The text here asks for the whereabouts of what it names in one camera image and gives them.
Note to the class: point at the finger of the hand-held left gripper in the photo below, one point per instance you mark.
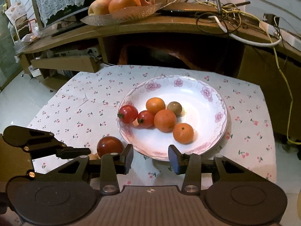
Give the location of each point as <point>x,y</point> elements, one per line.
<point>47,146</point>

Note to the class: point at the yellowish apple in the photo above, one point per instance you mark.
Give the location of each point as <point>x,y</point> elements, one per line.
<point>98,7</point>

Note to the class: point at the glass fruit tray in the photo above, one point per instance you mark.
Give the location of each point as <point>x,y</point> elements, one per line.
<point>122,16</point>

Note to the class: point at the big orange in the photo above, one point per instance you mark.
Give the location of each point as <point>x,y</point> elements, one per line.
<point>124,3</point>

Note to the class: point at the large orange tangerine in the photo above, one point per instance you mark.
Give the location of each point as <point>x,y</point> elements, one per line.
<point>165,120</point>

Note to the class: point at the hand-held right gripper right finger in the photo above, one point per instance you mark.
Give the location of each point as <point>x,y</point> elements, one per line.
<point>174,160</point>

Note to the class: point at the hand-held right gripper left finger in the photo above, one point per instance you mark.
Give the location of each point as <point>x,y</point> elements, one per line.
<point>128,157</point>

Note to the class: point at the white floral plate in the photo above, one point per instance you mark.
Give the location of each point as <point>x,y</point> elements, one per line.
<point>197,113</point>

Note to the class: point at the white power strip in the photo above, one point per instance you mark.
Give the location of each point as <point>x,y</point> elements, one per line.
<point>291,38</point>

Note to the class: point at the wooden cabinet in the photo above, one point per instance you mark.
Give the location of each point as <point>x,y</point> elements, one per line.
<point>164,31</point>

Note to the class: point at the red tomato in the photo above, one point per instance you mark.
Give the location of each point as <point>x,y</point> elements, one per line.
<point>127,114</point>
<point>145,119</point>

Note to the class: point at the cherry print tablecloth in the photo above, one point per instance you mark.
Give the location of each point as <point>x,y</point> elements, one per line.
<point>89,103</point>

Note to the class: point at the small orange tangerine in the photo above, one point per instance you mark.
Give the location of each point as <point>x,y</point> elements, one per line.
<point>183,133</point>
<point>155,105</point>

